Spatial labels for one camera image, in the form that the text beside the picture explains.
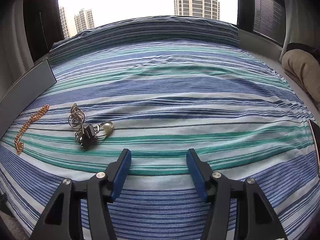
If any amber bead necklace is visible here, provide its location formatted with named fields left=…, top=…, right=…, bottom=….
left=14, top=104, right=50, bottom=155

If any white curtain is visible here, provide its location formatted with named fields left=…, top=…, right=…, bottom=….
left=279, top=0, right=319, bottom=61
left=0, top=0, right=34, bottom=95

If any blue striped bed sheet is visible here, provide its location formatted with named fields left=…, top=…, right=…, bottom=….
left=1, top=16, right=319, bottom=239

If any dark purple clothing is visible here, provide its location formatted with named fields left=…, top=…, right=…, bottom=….
left=286, top=43, right=320, bottom=62

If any left white curtain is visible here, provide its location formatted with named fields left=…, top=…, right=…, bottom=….
left=0, top=0, right=34, bottom=95

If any white cardboard box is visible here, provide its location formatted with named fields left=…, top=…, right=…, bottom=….
left=1, top=58, right=56, bottom=136

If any smartphone on bed edge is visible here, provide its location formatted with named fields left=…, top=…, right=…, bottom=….
left=308, top=120, right=320, bottom=176

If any right white curtain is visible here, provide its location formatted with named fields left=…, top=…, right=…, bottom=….
left=279, top=0, right=319, bottom=61

